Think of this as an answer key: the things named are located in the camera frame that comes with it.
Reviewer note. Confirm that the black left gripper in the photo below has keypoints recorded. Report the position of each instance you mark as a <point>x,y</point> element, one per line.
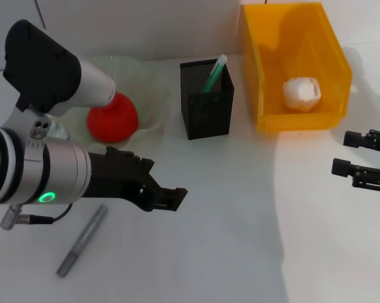
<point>120,176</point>

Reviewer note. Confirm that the white paper ball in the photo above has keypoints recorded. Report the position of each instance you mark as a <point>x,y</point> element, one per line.
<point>302,93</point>

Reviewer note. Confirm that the red-orange fruit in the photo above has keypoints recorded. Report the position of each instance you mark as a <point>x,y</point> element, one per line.
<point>114,123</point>

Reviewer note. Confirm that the grey marker pen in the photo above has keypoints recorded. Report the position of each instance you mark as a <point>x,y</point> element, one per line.
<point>82,240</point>

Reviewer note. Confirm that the green utility knife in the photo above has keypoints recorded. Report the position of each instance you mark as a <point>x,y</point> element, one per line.
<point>213,74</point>

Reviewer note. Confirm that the clear green-label water bottle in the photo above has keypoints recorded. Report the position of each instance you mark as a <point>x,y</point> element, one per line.
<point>59,129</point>

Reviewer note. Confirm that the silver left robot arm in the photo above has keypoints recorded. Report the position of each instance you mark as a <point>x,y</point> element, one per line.
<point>29,170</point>

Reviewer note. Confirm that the black mesh pen holder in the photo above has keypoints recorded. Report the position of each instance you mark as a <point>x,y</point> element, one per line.
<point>209,116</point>

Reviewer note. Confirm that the green glass fruit plate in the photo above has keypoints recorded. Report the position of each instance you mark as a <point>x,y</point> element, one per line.
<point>146,94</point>

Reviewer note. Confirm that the yellow plastic bin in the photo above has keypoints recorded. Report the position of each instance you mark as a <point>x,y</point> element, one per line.
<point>303,47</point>

